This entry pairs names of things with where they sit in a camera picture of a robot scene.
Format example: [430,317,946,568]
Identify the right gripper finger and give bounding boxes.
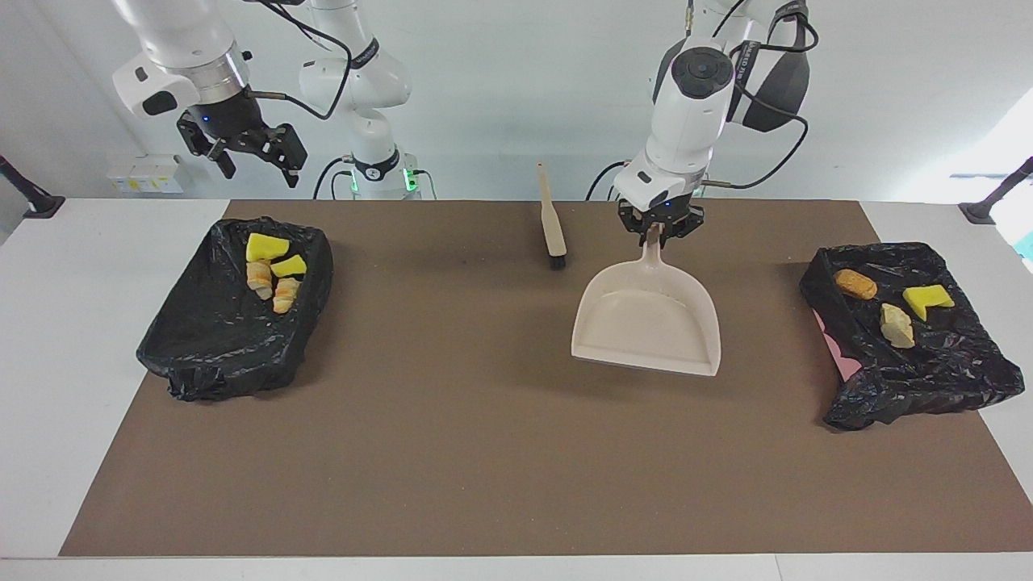
[178,113,237,180]
[258,123,308,189]

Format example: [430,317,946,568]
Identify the beige plastic dustpan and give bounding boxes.
[571,223,722,378]

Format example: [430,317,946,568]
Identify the beige brush black bristles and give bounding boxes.
[537,162,568,270]

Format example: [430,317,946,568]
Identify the yellow sponge wedge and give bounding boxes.
[245,232,291,263]

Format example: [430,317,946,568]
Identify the brown cork-like sponge chunk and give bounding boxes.
[834,269,879,302]

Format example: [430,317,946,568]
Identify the orange striped sponge chunk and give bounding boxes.
[880,303,917,350]

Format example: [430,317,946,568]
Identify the notched yellow sponge piece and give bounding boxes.
[901,284,956,322]

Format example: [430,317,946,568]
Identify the black plastic trash bag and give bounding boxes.
[136,216,335,403]
[799,242,1024,431]

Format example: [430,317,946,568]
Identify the pink plastic bin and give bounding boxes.
[811,311,864,384]

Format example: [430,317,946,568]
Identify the black clamp stand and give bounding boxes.
[0,155,66,219]
[959,157,1033,225]

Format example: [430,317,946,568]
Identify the brown table mat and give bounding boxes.
[59,199,1033,558]

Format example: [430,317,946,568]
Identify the black right base cable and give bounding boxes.
[312,156,356,201]

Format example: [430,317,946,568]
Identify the black base cable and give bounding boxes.
[312,156,356,201]
[585,160,630,201]

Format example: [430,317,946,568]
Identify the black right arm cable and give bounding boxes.
[246,0,380,122]

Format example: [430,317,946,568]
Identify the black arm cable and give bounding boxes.
[701,0,820,191]
[246,0,380,122]

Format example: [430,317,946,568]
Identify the white wall outlet box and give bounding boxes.
[107,154,186,195]

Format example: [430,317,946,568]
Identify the black left base cable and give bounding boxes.
[585,160,630,201]

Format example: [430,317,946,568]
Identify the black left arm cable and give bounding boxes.
[701,0,820,191]

